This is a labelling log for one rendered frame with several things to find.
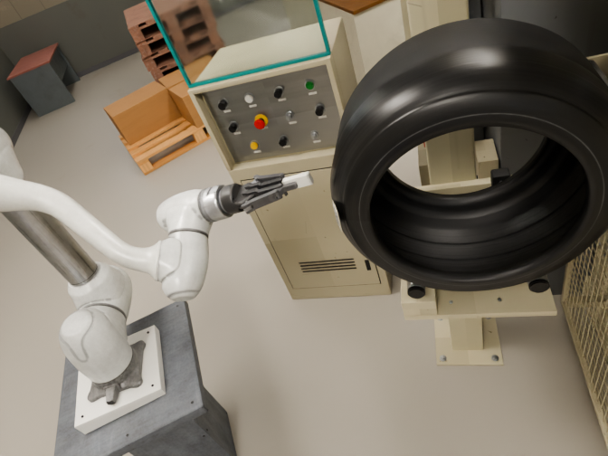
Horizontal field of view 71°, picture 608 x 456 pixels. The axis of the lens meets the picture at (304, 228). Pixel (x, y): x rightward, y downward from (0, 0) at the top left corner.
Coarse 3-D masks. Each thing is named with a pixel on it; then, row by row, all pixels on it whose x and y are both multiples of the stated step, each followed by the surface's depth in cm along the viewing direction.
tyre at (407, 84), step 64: (384, 64) 86; (448, 64) 72; (512, 64) 68; (576, 64) 71; (384, 128) 76; (448, 128) 73; (576, 128) 69; (384, 192) 119; (512, 192) 112; (576, 192) 98; (384, 256) 97; (448, 256) 113; (512, 256) 106; (576, 256) 89
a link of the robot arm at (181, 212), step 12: (192, 192) 111; (168, 204) 112; (180, 204) 110; (192, 204) 109; (168, 216) 110; (180, 216) 108; (192, 216) 108; (168, 228) 110; (180, 228) 107; (192, 228) 108; (204, 228) 110
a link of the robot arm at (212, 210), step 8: (200, 192) 110; (208, 192) 108; (216, 192) 107; (200, 200) 108; (208, 200) 107; (216, 200) 106; (200, 208) 108; (208, 208) 107; (216, 208) 107; (208, 216) 109; (216, 216) 109; (224, 216) 109
